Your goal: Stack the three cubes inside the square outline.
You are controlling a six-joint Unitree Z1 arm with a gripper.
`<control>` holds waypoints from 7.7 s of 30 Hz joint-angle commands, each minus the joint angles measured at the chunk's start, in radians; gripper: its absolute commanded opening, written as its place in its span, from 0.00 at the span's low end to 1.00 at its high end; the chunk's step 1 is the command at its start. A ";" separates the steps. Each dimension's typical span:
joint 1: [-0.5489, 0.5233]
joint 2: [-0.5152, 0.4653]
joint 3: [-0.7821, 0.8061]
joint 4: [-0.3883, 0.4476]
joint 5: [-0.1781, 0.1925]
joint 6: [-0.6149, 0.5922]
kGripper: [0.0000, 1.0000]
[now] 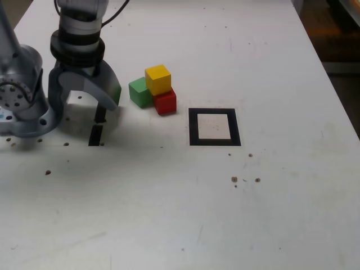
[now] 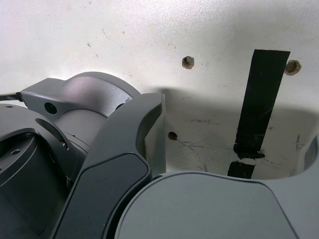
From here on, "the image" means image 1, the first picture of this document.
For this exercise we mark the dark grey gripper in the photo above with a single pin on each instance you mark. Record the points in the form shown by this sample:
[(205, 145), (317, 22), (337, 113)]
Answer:
[(92, 71)]

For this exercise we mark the green cube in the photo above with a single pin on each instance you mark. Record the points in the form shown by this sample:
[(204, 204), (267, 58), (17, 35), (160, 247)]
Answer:
[(137, 92)]

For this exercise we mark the yellow cube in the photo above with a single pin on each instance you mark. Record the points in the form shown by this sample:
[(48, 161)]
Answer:
[(159, 80)]

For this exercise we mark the red cube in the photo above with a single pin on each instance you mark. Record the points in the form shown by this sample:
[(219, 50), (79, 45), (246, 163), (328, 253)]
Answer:
[(166, 102)]

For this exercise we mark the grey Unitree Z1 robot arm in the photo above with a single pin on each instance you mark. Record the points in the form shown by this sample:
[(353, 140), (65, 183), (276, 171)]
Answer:
[(28, 70)]

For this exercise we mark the black tape square outline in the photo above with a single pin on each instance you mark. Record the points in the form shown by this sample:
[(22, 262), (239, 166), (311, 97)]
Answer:
[(194, 126)]

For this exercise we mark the black tape strip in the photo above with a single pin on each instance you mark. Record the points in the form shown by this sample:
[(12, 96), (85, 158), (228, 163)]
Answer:
[(95, 135)]

